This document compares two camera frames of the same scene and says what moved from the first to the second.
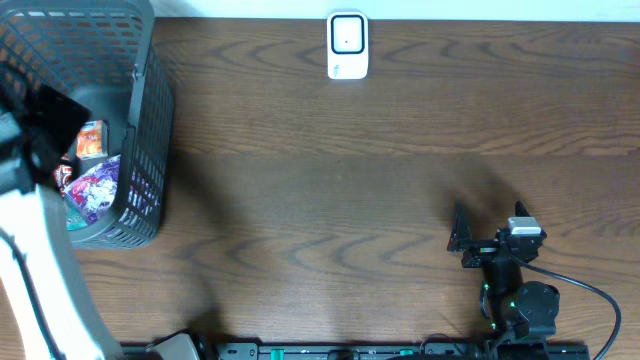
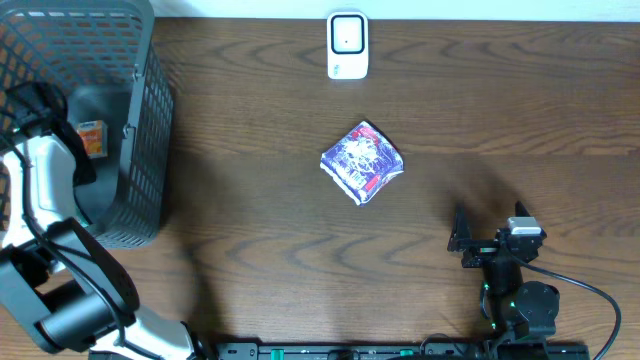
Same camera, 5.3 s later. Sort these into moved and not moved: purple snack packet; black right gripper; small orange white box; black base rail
Moved: purple snack packet
Not moved: black base rail; black right gripper; small orange white box
